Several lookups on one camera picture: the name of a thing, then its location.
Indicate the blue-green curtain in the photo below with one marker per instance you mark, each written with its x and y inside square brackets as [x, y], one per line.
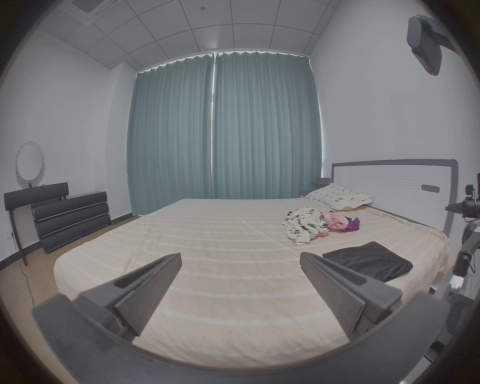
[168, 131]
[266, 127]

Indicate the bed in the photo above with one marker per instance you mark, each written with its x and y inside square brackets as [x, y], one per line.
[232, 270]

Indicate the black T-shirt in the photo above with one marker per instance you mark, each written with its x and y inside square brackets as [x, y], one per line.
[371, 262]

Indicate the black dressing table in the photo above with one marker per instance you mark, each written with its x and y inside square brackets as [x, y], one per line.
[33, 197]

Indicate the white printed pyjama garment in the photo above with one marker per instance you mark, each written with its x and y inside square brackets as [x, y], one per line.
[303, 225]

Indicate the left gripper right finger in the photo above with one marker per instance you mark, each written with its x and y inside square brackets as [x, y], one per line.
[348, 296]

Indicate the purple garment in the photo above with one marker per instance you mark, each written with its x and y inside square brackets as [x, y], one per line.
[352, 224]

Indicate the pink garment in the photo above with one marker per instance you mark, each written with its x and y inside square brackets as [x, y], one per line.
[335, 221]

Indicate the black camera on stand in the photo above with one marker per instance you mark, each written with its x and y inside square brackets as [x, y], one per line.
[468, 206]

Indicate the round white-framed mirror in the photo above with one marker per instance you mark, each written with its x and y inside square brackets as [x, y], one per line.
[30, 161]

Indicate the white printed pillow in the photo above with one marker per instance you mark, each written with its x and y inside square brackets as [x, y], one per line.
[337, 195]

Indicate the black chest of drawers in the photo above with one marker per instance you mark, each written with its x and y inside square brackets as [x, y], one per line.
[71, 221]

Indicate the grey bedside table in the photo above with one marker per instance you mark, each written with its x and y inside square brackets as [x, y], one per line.
[317, 185]

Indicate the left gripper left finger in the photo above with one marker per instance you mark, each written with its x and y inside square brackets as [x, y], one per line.
[135, 296]

